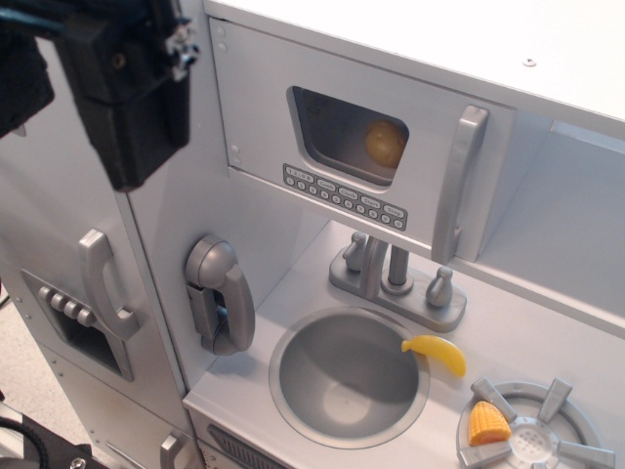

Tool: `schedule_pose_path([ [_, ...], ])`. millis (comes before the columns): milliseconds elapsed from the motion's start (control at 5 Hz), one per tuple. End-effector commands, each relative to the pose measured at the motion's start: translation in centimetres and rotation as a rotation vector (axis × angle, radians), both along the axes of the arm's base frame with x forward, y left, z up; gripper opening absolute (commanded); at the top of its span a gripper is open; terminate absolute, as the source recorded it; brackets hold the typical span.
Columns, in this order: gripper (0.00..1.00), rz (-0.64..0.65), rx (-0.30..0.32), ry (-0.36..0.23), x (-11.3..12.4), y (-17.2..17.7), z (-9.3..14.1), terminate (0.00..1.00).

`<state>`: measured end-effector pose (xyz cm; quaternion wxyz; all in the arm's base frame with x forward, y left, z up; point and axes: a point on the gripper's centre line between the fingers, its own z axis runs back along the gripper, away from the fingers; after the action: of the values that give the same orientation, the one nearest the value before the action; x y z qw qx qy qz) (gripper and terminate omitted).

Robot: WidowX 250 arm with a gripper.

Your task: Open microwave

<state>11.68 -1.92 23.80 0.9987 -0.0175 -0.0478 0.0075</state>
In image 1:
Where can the silver microwave door handle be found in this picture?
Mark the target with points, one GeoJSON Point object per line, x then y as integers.
{"type": "Point", "coordinates": [465, 146]}

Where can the grey toy oven panel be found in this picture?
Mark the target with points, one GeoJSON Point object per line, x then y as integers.
{"type": "Point", "coordinates": [241, 452]}

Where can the silver fridge door handle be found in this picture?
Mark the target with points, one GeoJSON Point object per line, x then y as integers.
{"type": "Point", "coordinates": [94, 254]}

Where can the silver toy stove burner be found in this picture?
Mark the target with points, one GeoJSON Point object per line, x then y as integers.
{"type": "Point", "coordinates": [547, 429]}

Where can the round silver toy sink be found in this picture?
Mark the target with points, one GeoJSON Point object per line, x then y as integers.
{"type": "Point", "coordinates": [339, 378]}

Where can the grey toy ice dispenser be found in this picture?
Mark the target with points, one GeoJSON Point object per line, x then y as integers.
{"type": "Point", "coordinates": [76, 325]}

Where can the yellow toy banana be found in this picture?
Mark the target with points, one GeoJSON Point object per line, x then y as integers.
{"type": "Point", "coordinates": [439, 349]}

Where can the grey toy wall phone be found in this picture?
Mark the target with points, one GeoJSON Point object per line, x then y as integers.
{"type": "Point", "coordinates": [220, 298]}

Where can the grey toy microwave door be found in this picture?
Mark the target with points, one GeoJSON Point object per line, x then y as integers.
{"type": "Point", "coordinates": [295, 117]}

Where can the silver lower door handle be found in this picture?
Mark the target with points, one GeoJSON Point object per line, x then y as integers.
{"type": "Point", "coordinates": [175, 452]}

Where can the yellow toy ball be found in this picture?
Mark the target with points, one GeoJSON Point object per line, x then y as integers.
{"type": "Point", "coordinates": [385, 143]}

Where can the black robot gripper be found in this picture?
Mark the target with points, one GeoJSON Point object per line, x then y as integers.
{"type": "Point", "coordinates": [111, 52]}

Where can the grey toy fridge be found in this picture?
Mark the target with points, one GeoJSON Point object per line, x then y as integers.
{"type": "Point", "coordinates": [71, 260]}

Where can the silver toy faucet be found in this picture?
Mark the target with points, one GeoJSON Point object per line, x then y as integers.
{"type": "Point", "coordinates": [373, 270]}

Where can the yellow toy corn cob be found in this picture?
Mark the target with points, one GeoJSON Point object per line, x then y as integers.
{"type": "Point", "coordinates": [487, 425]}

